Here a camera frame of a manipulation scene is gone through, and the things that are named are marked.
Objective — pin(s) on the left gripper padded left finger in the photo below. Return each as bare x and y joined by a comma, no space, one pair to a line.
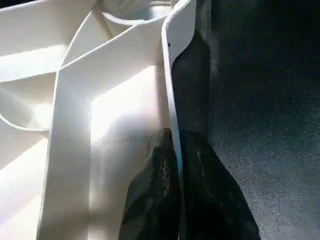
152,200

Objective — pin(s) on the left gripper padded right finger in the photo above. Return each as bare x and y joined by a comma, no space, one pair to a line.
215,210

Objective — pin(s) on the black work mat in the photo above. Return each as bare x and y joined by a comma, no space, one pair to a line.
270,125

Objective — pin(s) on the white plastic table top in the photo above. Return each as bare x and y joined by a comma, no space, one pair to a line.
75,100

